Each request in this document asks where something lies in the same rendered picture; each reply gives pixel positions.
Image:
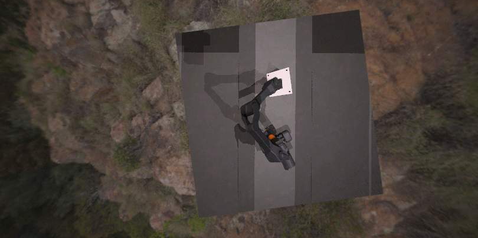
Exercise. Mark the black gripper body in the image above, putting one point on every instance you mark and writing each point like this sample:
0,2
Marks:
285,135

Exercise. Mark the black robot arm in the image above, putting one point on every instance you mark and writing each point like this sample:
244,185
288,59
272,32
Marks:
277,152

